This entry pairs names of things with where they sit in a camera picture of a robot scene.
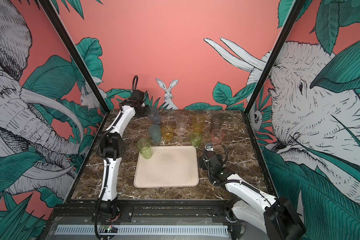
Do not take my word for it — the right black frame post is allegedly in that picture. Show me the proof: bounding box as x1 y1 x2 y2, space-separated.
244 0 306 116

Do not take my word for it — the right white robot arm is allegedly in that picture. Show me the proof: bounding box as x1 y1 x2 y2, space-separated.
201 149 306 240

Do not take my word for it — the amber tall glass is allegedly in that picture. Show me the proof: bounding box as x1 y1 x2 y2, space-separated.
192 115 205 133

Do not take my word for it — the pink glass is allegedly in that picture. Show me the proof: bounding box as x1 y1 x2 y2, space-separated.
211 129 225 145

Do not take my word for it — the beige square tray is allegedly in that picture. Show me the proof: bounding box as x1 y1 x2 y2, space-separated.
134 146 199 188

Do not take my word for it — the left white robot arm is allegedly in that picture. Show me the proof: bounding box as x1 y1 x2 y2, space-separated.
96 90 150 219

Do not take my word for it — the grey blue glass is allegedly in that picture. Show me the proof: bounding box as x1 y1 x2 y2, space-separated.
148 107 161 125

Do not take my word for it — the clear glass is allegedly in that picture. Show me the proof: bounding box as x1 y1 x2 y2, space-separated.
176 115 188 135

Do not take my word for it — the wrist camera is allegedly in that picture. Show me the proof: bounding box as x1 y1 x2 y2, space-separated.
205 143 214 152
131 90 145 103

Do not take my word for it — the light green ribbed glass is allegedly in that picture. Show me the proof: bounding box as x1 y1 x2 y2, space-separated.
136 139 153 159

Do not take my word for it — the frosted teal glass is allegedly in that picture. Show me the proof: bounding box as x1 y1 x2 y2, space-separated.
149 124 162 143

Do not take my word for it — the dark smoked glass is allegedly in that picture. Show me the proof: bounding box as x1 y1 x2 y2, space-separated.
210 115 224 132

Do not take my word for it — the white slotted cable duct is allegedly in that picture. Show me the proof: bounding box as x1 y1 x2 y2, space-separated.
54 225 229 237

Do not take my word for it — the yellow glass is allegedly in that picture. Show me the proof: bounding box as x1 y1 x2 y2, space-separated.
161 126 174 142

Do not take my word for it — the left black frame post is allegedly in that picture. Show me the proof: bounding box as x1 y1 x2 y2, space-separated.
38 0 110 114

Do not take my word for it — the black front rail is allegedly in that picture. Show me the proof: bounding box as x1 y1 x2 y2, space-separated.
49 199 230 224

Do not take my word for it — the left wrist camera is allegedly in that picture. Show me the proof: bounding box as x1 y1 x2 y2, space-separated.
131 90 145 103

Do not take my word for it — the black frame post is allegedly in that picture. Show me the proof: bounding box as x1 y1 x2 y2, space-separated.
38 0 110 114
244 0 306 116

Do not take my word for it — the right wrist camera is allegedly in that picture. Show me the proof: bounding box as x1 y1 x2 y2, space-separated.
205 143 214 152

